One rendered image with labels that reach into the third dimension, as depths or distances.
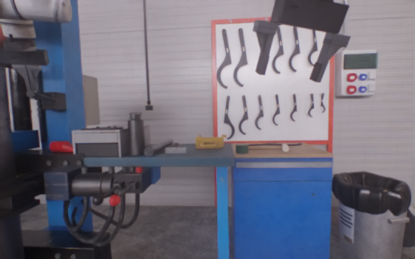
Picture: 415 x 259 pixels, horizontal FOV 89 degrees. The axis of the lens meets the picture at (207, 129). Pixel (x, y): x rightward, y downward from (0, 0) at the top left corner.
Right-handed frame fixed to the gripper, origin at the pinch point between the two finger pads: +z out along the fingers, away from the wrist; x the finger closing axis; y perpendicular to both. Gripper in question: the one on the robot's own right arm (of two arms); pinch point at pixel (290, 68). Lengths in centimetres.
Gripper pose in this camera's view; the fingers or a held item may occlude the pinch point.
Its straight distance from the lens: 51.8
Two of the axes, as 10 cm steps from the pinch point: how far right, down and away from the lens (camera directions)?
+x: 9.8, 0.8, 1.6
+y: 1.1, 4.7, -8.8
